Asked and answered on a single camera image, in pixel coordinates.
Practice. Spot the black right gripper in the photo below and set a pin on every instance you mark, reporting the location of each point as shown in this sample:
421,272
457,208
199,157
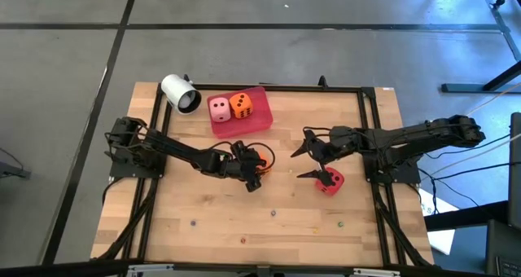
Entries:
334,144

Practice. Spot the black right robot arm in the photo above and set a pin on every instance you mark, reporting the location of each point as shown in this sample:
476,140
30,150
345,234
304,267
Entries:
427,134

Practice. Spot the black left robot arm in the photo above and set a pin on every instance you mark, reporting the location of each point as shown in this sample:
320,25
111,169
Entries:
175,148

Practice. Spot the black box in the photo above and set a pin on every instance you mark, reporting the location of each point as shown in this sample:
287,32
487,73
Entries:
502,248

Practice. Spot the grey metal floor rail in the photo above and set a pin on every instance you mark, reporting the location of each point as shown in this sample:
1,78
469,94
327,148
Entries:
513,45

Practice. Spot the pink translucent plastic bin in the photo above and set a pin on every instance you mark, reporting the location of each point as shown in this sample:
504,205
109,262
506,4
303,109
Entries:
256,124

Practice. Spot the orange foam die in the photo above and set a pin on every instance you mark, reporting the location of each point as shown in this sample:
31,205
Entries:
265,161
241,106

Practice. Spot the black floor beam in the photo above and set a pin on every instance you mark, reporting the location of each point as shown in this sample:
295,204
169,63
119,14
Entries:
464,218

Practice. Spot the black aluminium table frame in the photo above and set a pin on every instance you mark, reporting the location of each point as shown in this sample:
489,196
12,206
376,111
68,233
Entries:
380,228

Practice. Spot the dark upright panel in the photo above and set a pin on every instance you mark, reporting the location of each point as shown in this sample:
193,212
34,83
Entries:
516,167

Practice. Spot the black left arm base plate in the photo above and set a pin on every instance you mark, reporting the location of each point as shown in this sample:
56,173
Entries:
130,172

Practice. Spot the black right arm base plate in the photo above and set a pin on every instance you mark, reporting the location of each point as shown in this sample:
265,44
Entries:
403,177

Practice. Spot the white cylindrical camera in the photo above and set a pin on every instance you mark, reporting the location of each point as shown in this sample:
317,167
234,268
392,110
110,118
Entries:
179,91

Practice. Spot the black table leg foot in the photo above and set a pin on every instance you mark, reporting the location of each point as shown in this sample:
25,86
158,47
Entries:
468,88

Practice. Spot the pink foam die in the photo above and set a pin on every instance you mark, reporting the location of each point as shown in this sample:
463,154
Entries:
220,110

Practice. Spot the white paper sheet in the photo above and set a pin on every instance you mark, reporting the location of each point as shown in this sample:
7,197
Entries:
441,240

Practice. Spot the grey floor object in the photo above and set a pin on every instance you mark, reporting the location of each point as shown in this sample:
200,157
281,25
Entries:
12,171

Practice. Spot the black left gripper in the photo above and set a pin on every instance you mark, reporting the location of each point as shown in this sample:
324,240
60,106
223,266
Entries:
238,165

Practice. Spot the black crossbar with silver brackets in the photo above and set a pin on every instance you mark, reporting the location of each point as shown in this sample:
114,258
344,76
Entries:
81,266

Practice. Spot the red foam die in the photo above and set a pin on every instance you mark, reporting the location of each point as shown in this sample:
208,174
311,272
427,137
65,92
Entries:
334,184

